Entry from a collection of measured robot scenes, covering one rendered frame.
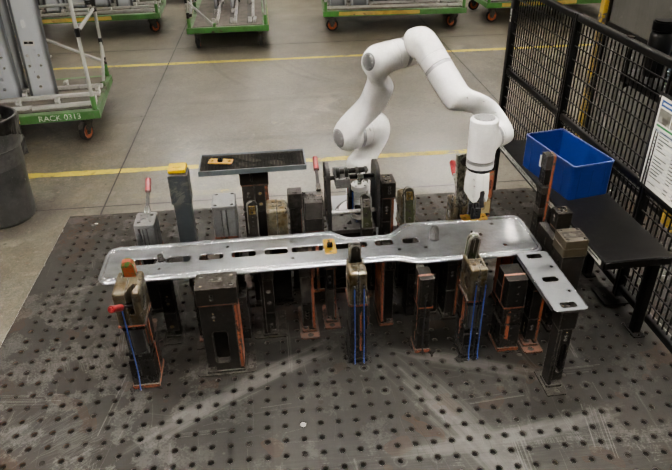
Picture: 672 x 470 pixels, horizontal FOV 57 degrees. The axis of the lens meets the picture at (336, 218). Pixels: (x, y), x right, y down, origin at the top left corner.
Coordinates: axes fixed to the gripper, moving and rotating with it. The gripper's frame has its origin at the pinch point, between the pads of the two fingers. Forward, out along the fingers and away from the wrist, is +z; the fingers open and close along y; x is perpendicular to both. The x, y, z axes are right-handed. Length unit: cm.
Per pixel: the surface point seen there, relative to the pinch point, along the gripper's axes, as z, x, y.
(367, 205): 2.4, -32.4, -12.6
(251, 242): 9, -72, -6
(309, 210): 5, -52, -16
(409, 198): 2.1, -17.7, -14.6
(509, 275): 11.4, 5.5, 20.4
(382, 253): 9.4, -30.7, 6.2
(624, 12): -7, 170, -222
